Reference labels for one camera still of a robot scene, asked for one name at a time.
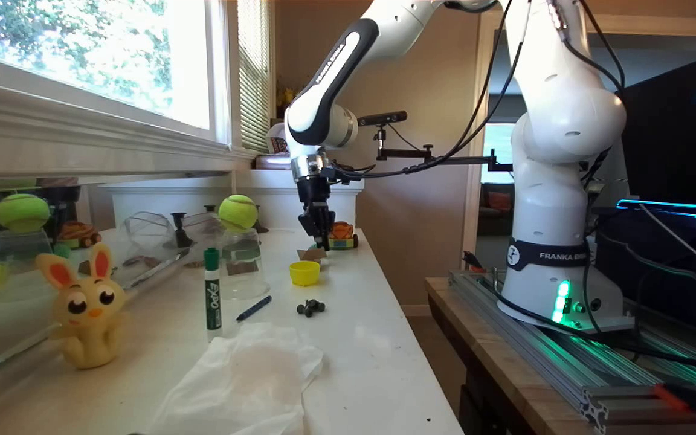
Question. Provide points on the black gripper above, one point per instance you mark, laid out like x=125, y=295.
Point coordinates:
x=315, y=193

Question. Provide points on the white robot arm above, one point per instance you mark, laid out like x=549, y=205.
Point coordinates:
x=566, y=121

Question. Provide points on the orange toy car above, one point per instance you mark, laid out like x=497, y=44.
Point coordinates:
x=345, y=235

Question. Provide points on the small black wheeled toy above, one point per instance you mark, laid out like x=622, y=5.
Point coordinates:
x=311, y=309

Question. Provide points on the mirror panel along counter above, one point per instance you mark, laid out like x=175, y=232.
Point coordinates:
x=11, y=299

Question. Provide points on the wooden star puzzle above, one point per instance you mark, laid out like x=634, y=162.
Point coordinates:
x=314, y=255

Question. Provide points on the yellow-green tennis ball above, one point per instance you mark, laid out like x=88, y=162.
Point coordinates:
x=239, y=214

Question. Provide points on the clear glass jar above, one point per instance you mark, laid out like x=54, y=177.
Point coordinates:
x=242, y=255

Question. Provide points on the dark blue pen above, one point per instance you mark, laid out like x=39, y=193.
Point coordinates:
x=254, y=309

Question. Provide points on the green dry-erase marker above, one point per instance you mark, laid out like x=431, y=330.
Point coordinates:
x=213, y=290

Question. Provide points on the dark candlestick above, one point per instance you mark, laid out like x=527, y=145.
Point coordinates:
x=182, y=231

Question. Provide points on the white window blinds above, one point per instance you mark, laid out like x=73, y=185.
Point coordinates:
x=252, y=81

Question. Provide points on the clear plastic container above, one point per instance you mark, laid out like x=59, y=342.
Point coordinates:
x=155, y=237

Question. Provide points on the white plastic bag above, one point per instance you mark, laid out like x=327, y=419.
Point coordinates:
x=240, y=377

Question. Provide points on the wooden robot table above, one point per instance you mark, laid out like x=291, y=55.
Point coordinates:
x=478, y=339

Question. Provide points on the yellow bunny plush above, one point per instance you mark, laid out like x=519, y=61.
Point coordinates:
x=85, y=311

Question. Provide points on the blue-lit computer case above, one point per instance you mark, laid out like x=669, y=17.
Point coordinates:
x=670, y=257

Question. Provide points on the black monitor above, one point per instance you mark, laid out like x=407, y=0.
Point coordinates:
x=678, y=136

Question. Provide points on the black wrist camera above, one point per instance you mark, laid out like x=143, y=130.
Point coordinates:
x=340, y=170

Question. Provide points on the black stereo camera bar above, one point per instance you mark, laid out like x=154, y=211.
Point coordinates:
x=385, y=118

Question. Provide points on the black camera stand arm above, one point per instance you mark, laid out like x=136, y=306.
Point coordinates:
x=453, y=159

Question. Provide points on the window with white frame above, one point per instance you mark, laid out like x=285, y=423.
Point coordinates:
x=84, y=63

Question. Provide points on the aluminium extrusion rail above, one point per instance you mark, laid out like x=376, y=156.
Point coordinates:
x=573, y=363

